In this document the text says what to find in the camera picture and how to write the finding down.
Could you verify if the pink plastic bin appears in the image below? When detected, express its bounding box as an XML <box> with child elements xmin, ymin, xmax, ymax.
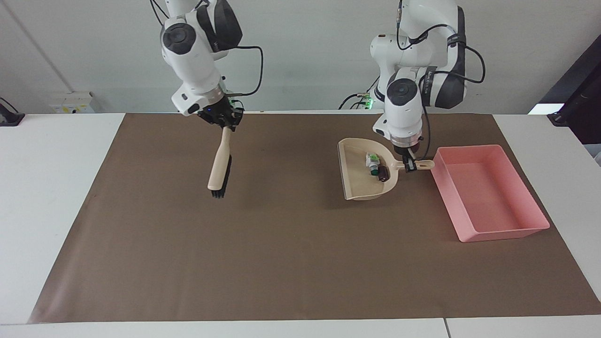
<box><xmin>430</xmin><ymin>144</ymin><xmax>551</xmax><ymax>243</ymax></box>

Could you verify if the black stand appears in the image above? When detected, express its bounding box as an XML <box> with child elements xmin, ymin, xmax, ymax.
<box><xmin>0</xmin><ymin>97</ymin><xmax>25</xmax><ymax>127</ymax></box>
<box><xmin>535</xmin><ymin>46</ymin><xmax>601</xmax><ymax>145</ymax></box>

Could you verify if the beige brush with black bristles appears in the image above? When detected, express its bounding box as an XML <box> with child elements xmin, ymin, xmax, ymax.
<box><xmin>208</xmin><ymin>125</ymin><xmax>233</xmax><ymax>199</ymax></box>

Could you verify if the beige plastic dustpan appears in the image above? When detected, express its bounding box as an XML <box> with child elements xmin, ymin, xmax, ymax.
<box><xmin>337</xmin><ymin>138</ymin><xmax>436</xmax><ymax>201</ymax></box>

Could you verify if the white wall socket box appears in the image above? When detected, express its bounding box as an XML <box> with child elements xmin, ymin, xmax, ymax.
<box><xmin>49</xmin><ymin>91</ymin><xmax>95</xmax><ymax>114</ymax></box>

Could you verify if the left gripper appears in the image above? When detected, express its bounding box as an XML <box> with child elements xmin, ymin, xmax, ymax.
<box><xmin>393</xmin><ymin>142</ymin><xmax>419</xmax><ymax>173</ymax></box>

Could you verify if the black cable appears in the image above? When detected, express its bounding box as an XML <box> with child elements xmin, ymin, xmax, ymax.
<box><xmin>338</xmin><ymin>75</ymin><xmax>381</xmax><ymax>110</ymax></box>
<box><xmin>149</xmin><ymin>0</ymin><xmax>170</xmax><ymax>27</ymax></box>
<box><xmin>223</xmin><ymin>45</ymin><xmax>264</xmax><ymax>98</ymax></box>
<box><xmin>395</xmin><ymin>0</ymin><xmax>485</xmax><ymax>161</ymax></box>

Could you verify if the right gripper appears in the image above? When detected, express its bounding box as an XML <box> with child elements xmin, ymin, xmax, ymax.
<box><xmin>197</xmin><ymin>96</ymin><xmax>245</xmax><ymax>129</ymax></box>

